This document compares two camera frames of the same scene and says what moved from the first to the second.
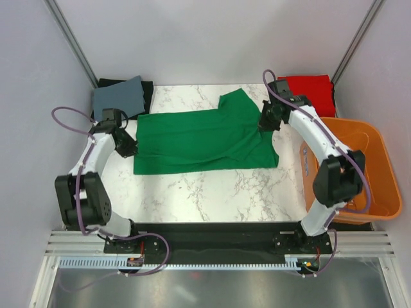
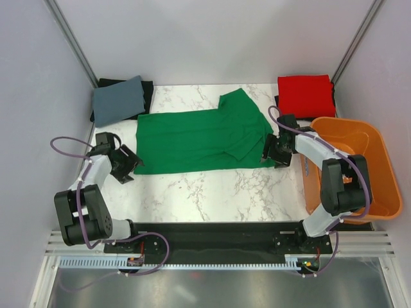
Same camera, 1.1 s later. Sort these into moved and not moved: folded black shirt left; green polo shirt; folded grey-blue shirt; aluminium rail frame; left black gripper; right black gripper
Moved: right black gripper; left black gripper
Not moved: folded grey-blue shirt; aluminium rail frame; green polo shirt; folded black shirt left
